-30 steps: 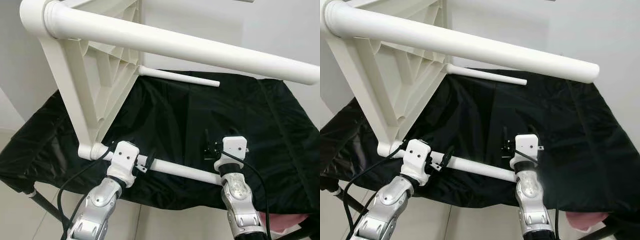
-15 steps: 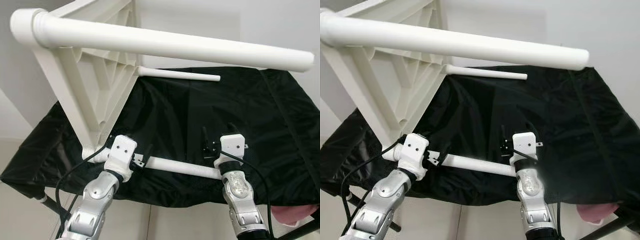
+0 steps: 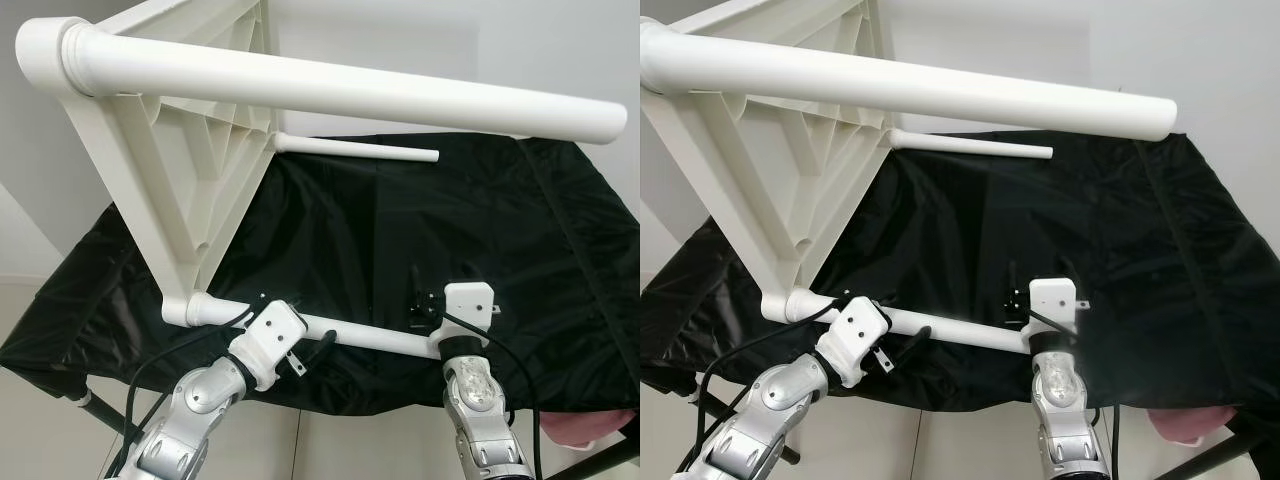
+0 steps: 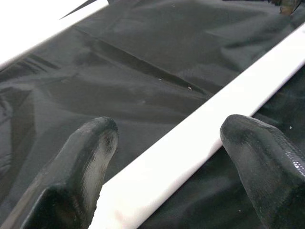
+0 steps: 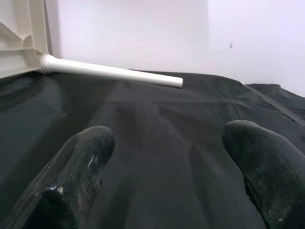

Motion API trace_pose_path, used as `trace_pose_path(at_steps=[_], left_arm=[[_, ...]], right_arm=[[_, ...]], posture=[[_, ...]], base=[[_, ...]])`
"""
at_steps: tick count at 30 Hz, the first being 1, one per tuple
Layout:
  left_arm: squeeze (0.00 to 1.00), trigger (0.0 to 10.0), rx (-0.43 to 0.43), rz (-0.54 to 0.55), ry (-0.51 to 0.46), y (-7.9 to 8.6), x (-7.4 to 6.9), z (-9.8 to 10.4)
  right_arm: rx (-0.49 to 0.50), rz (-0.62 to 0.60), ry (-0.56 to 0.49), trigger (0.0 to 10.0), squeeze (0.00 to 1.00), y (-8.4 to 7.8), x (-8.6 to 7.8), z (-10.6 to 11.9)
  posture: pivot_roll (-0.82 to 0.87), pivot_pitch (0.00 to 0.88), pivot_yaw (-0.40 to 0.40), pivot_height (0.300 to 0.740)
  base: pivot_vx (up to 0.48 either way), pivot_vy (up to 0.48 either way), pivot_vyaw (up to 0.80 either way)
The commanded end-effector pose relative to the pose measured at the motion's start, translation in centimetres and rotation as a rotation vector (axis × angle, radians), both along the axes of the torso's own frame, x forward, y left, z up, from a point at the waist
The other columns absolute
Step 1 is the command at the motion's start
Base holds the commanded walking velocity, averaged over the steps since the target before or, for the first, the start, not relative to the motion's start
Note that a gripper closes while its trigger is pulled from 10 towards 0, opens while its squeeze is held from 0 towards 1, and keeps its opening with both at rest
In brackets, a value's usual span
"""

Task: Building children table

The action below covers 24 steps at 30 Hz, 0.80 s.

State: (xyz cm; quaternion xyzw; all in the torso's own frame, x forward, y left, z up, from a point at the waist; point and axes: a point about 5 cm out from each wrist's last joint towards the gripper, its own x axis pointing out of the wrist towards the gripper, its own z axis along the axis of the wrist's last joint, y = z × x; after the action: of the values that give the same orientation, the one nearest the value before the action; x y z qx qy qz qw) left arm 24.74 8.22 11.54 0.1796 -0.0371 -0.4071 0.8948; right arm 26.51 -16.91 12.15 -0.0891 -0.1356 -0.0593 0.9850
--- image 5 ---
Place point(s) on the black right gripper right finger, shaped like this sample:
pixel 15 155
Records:
pixel 269 171

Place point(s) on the white plastic table leg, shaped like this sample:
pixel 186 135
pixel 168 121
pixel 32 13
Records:
pixel 107 71

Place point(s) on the white plastic table top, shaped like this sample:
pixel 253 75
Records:
pixel 23 47

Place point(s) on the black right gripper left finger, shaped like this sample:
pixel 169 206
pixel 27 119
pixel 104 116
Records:
pixel 69 181

